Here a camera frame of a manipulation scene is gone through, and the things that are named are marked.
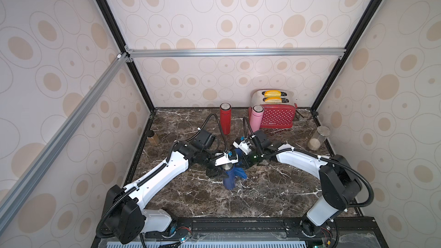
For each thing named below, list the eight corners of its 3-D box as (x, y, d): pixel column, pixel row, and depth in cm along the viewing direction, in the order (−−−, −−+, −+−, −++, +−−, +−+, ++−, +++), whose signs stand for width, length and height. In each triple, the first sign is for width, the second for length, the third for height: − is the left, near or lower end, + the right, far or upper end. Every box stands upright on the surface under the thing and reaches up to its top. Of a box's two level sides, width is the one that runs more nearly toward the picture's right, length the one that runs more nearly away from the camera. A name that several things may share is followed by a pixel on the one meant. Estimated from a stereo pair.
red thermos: (220, 134, 109) (219, 110, 92) (220, 127, 112) (219, 102, 95) (230, 134, 109) (231, 110, 92) (230, 127, 112) (230, 102, 95)
